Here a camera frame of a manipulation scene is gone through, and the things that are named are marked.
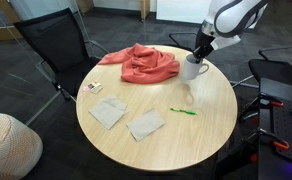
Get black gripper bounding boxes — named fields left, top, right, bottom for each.
left=193, top=29, right=218, bottom=64

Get white ceramic mug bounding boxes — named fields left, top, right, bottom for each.
left=182, top=54, right=210, bottom=81

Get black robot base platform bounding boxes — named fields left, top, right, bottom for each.
left=257, top=77, right=292, bottom=180

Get black chair armrest loop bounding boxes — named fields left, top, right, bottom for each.
left=168, top=31, right=200, bottom=52

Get orange red cloth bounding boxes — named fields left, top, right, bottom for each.
left=98, top=43, right=181, bottom=84

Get green pen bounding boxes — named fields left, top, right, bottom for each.
left=169, top=107, right=198, bottom=116

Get grey napkin right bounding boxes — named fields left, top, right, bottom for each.
left=125, top=108, right=166, bottom=142

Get grey napkin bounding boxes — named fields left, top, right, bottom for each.
left=125, top=108, right=166, bottom=142
left=88, top=94, right=129, bottom=130

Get orange black clamp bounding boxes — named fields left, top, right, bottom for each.
left=244, top=129, right=291, bottom=164
left=238, top=95, right=284, bottom=122

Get grey napkin left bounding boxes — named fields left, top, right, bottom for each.
left=88, top=94, right=129, bottom=130

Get small printed card packet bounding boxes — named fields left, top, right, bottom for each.
left=87, top=81, right=104, bottom=95

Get large black mesh office chair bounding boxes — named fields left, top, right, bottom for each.
left=13, top=8, right=110, bottom=103

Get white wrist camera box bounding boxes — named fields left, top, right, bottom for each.
left=209, top=34, right=242, bottom=52

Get white wall panel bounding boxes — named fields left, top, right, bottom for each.
left=155, top=0, right=214, bottom=25

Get wooden post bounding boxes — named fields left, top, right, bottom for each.
left=139, top=0, right=151, bottom=22

